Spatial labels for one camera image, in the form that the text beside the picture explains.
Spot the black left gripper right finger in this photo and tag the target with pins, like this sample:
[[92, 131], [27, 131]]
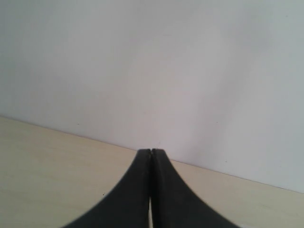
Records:
[[174, 204]]

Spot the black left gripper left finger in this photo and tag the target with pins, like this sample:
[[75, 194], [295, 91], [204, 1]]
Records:
[[127, 204]]

